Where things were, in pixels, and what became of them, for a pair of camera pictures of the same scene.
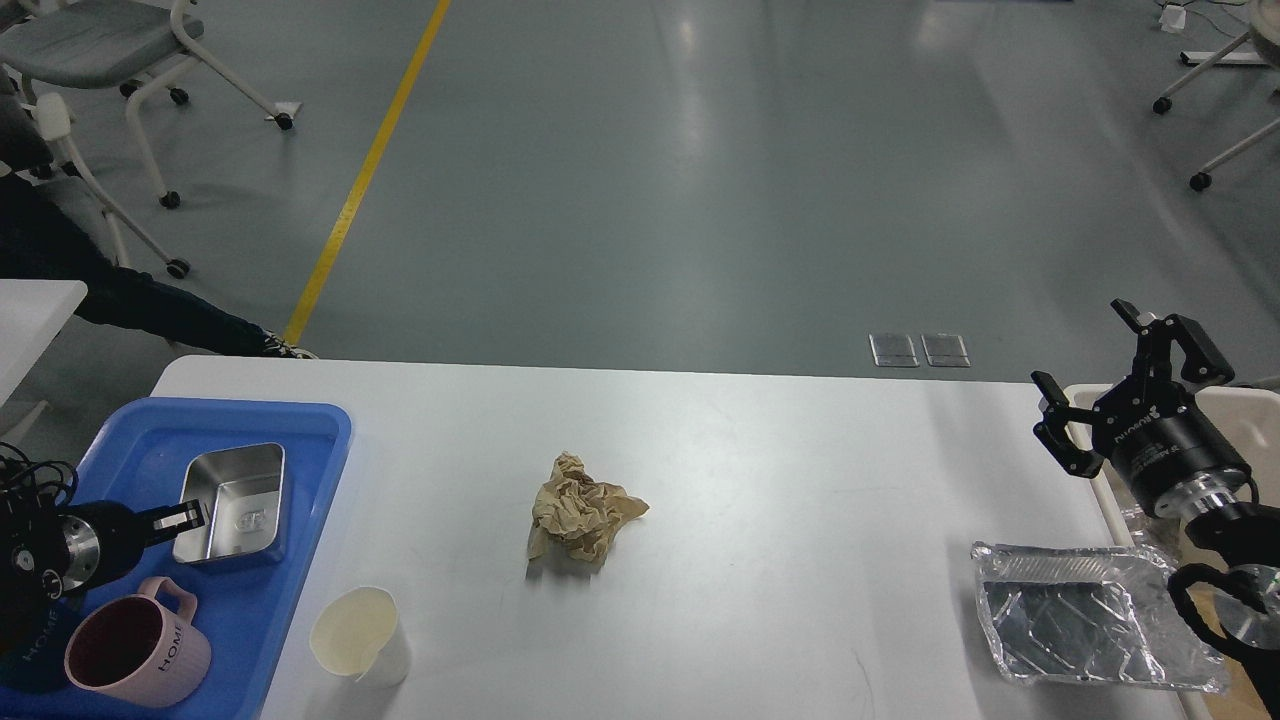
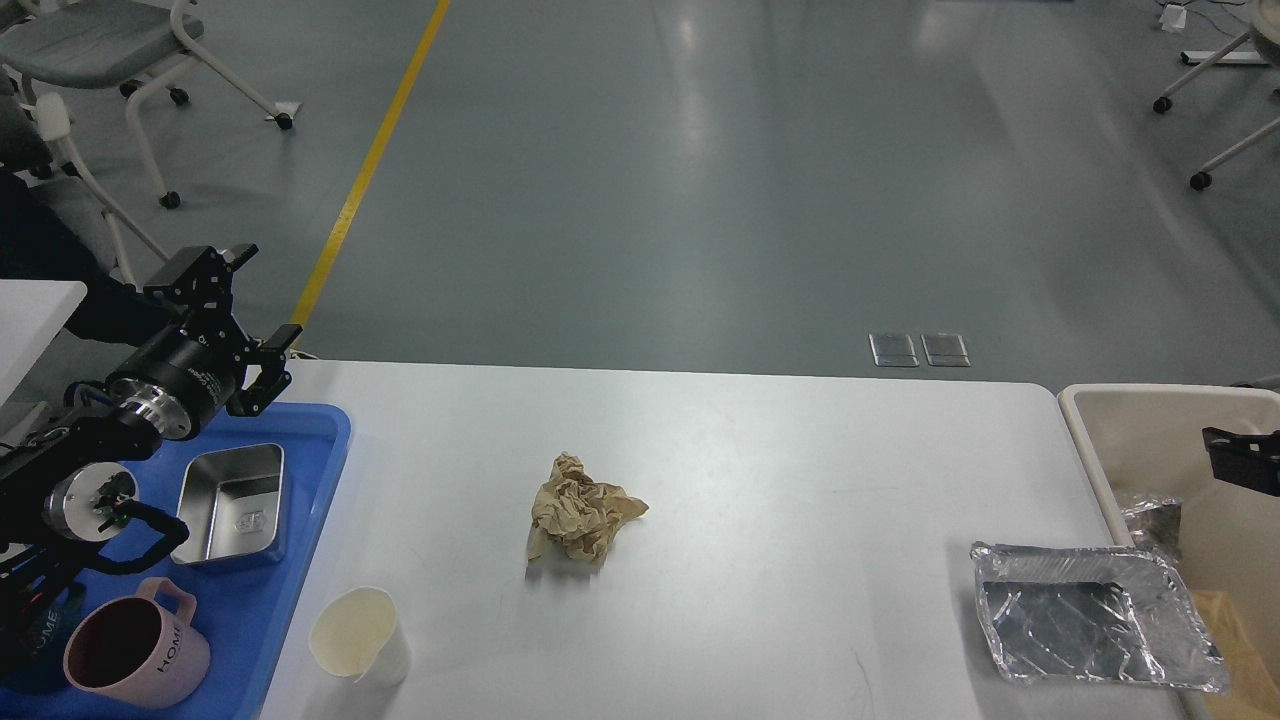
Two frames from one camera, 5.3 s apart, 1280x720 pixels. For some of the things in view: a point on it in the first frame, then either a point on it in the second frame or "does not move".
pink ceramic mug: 127,651 does not move
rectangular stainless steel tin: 242,491 does not move
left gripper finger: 161,524 -> 201,279
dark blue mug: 34,633 does not move
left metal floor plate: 893,350 does not move
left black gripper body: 101,541 -> 181,379
